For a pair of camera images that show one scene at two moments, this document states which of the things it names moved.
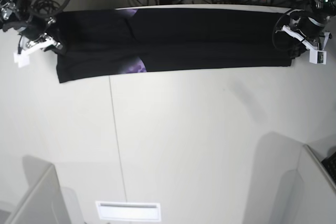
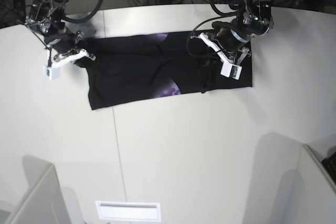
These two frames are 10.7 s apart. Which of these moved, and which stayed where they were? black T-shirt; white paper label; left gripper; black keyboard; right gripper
Moved: left gripper; right gripper; black T-shirt
Stayed: white paper label; black keyboard
